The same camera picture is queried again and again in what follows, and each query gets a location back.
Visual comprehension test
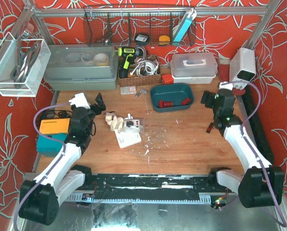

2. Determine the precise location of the large red spring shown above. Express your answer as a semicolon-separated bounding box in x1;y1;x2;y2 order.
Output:
159;100;174;108

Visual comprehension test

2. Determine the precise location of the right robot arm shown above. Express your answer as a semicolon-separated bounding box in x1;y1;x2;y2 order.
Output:
200;89;284;208

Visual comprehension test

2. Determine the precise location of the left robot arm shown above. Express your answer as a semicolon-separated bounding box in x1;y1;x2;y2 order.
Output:
13;93;106;230

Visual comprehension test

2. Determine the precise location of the red spring right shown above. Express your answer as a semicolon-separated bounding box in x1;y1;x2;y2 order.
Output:
181;98;191;105

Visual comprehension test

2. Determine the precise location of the white work glove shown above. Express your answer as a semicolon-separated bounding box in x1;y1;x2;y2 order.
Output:
105;112;124;133

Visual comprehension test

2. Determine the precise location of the red flat case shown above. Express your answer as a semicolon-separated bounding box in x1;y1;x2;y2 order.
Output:
218;64;246;96

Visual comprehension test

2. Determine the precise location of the small labelled parts box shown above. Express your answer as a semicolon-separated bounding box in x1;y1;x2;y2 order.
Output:
120;86;137;95

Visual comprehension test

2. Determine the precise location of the clear white storage box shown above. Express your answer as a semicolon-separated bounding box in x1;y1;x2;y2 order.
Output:
170;52;218;84

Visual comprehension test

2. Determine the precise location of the teal plastic tray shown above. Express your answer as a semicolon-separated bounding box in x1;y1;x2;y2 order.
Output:
150;83;195;113

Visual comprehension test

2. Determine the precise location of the grey plastic toolbox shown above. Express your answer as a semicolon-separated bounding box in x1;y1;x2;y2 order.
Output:
44;44;118;91

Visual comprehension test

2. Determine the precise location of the small red box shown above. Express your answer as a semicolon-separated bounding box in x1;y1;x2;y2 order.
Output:
161;74;174;85

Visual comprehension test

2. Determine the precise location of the white bench power supply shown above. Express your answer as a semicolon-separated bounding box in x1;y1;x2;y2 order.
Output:
229;48;256;90

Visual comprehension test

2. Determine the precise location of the orange box device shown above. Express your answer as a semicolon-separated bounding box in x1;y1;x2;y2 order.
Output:
39;118;70;135

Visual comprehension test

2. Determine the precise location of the woven wicker basket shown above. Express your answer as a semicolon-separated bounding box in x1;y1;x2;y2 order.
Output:
117;67;162;87

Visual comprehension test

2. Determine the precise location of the teal box device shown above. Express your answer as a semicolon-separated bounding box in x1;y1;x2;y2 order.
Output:
37;136;62;157

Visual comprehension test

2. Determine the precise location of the yellow tape measure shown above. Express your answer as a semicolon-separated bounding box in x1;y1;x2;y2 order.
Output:
159;35;171;46

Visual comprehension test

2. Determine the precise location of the black tape measure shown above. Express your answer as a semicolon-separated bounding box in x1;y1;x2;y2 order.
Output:
134;33;150;46

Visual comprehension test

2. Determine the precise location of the light blue power strip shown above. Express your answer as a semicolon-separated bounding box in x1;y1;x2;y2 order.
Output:
172;8;197;46

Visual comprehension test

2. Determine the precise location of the clear acrylic bin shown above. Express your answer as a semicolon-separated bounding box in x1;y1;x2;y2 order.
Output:
0;33;51;97

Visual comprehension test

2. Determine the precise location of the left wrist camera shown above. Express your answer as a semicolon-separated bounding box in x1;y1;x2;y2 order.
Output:
68;92;90;109

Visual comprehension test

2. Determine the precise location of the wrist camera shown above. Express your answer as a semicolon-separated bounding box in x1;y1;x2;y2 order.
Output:
68;92;90;109
218;81;234;91

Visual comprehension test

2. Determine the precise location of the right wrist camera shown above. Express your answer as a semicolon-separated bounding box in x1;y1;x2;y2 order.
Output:
218;81;234;91

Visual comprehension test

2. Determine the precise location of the orange handled ratchet screwdriver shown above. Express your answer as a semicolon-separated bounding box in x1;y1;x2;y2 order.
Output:
206;122;214;133

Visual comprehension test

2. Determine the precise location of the white peg base plate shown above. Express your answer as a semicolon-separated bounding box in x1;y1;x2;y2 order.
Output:
115;131;142;149

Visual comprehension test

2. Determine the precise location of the metal angle bracket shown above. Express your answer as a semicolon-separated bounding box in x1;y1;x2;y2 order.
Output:
135;88;148;98

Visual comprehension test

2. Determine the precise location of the green black cordless drill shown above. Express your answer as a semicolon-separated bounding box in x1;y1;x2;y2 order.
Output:
117;46;145;78

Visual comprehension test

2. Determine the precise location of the white coiled cable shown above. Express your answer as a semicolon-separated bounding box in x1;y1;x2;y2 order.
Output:
131;60;160;77

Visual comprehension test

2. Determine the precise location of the black wire shelf basket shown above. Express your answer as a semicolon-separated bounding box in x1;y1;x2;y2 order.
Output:
83;4;196;46

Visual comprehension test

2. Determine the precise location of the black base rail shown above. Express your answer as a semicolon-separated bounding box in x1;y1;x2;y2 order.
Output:
66;174;231;205

